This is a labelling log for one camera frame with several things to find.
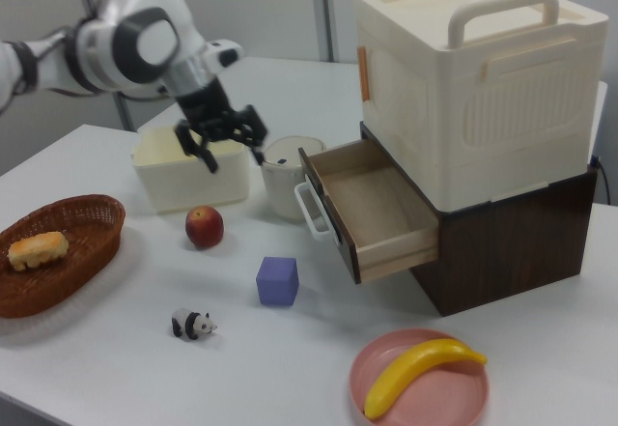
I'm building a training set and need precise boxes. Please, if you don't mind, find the cream open plastic tub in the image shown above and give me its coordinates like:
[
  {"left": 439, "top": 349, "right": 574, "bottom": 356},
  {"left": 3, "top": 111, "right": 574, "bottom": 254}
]
[{"left": 130, "top": 125, "right": 251, "bottom": 214}]

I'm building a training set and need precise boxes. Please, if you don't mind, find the pink plate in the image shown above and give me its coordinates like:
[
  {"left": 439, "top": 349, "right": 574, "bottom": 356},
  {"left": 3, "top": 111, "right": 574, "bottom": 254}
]
[{"left": 349, "top": 327, "right": 492, "bottom": 426}]

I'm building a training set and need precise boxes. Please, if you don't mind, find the white lidded canister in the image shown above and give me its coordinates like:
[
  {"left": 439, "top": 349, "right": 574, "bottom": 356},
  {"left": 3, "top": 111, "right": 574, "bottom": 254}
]
[{"left": 260, "top": 135, "right": 328, "bottom": 224}]

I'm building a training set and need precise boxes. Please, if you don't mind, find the panda figurine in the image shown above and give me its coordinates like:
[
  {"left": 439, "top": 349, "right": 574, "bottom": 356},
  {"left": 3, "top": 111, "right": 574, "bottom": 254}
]
[{"left": 170, "top": 306, "right": 219, "bottom": 343}]

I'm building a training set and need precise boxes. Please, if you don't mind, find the cream plastic box with handles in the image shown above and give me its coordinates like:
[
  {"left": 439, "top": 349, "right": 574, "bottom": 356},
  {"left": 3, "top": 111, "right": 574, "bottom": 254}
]
[{"left": 351, "top": 0, "right": 608, "bottom": 213}]

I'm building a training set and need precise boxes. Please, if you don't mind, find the red apple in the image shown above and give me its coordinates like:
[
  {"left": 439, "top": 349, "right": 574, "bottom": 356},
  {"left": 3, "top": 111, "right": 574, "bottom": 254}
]
[{"left": 184, "top": 205, "right": 226, "bottom": 250}]

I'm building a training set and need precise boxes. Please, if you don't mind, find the thin black cable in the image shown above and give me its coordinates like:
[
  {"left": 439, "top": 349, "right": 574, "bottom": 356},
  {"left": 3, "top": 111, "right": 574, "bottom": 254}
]
[{"left": 589, "top": 154, "right": 612, "bottom": 205}]

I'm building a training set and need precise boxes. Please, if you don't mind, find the purple foam cube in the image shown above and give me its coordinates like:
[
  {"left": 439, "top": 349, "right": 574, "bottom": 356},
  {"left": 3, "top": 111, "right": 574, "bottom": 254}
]
[{"left": 255, "top": 255, "right": 301, "bottom": 307}]

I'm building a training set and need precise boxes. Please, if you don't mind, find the brown wicker basket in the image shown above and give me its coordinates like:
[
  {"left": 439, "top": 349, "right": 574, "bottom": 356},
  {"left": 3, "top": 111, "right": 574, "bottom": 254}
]
[{"left": 0, "top": 194, "right": 127, "bottom": 320}]

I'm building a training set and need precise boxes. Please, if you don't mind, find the wooden drawer with white handle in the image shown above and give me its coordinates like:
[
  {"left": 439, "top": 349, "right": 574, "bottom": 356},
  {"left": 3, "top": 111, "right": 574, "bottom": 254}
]
[{"left": 294, "top": 138, "right": 440, "bottom": 286}]

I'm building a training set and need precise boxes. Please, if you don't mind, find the dark wood drawer cabinet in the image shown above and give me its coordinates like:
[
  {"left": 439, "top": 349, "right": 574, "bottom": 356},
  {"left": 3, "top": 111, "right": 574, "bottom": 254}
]
[{"left": 359, "top": 121, "right": 599, "bottom": 319}]

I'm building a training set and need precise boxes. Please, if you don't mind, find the toy bread loaf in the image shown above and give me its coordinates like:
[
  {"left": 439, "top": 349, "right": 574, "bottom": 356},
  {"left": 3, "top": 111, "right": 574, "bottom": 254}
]
[{"left": 7, "top": 231, "right": 70, "bottom": 272}]

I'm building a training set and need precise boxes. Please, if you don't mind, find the yellow toy banana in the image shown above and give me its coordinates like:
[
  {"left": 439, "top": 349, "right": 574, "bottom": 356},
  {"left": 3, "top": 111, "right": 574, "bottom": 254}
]
[{"left": 363, "top": 337, "right": 489, "bottom": 420}]

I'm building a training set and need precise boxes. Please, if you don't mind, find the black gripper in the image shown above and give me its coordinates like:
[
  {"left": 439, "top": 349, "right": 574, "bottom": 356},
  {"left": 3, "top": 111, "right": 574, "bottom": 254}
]
[{"left": 174, "top": 76, "right": 269, "bottom": 175}]

